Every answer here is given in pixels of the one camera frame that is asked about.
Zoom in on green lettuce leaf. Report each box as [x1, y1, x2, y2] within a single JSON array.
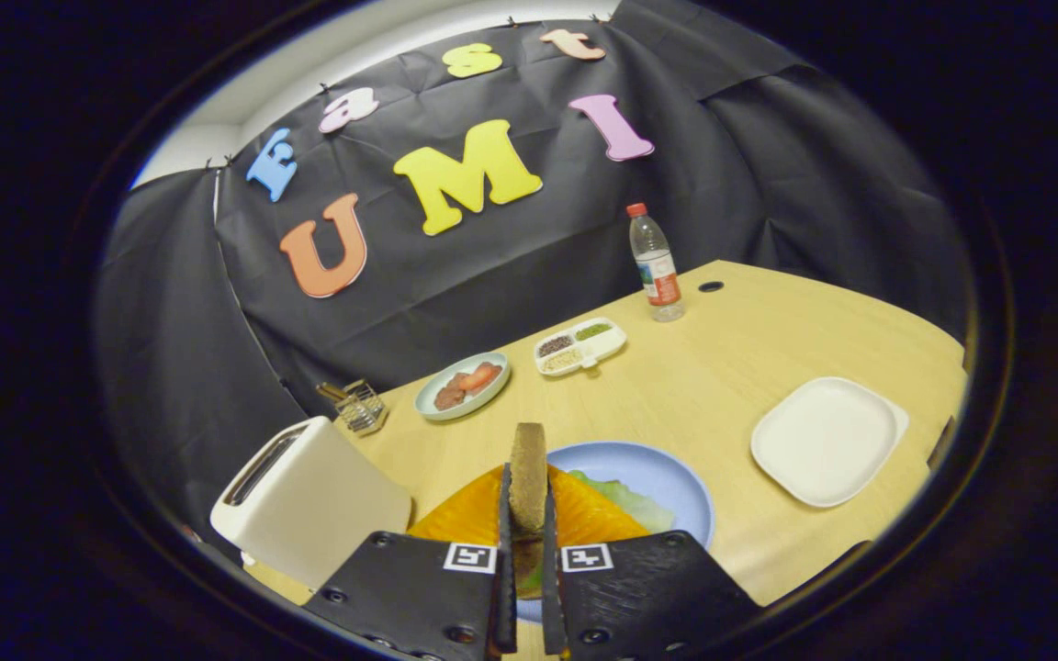
[[568, 470, 677, 533]]

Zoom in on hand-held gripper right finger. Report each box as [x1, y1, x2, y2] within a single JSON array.
[[543, 465, 764, 661]]

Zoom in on pale green round plate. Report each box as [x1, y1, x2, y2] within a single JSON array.
[[414, 352, 512, 422]]

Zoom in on black backdrop cloth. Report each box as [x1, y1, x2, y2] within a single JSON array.
[[93, 0, 971, 543]]

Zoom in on white square plate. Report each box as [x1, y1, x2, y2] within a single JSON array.
[[750, 376, 910, 509]]

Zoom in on blue round plate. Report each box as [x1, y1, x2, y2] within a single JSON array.
[[515, 441, 715, 625]]

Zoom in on clear water bottle red cap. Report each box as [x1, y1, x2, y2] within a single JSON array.
[[625, 203, 686, 323]]

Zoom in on brown bread slice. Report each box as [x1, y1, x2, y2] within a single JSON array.
[[508, 422, 549, 598]]

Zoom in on wire utensil holder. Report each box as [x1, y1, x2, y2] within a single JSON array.
[[336, 379, 389, 436]]

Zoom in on white toaster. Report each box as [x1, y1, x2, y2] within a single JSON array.
[[209, 416, 412, 591]]

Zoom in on white divided condiment tray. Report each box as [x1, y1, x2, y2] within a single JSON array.
[[533, 317, 628, 377]]

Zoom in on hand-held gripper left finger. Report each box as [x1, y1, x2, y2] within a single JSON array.
[[301, 462, 518, 661]]

